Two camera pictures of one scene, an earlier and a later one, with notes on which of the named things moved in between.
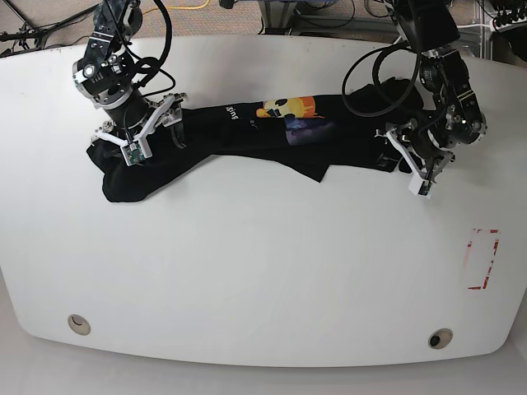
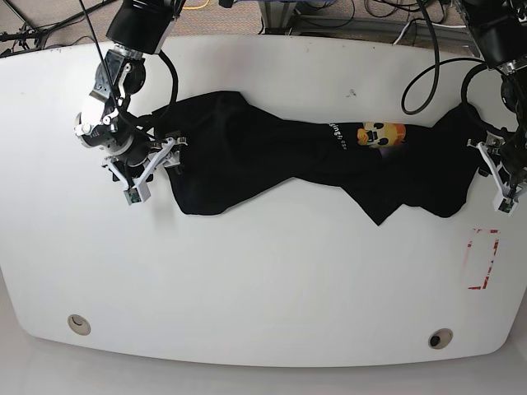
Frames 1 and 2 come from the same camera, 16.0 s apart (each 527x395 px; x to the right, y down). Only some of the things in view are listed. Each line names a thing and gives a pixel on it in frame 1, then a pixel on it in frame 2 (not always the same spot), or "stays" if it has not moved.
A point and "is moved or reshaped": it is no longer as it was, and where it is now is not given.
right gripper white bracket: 389,158 to 506,202
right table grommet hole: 440,338 stays
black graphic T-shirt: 344,130 is moved or reshaped
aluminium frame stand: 276,16 stays
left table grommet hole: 79,324 stays
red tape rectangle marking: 496,246 stays
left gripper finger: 178,134 to 172,158
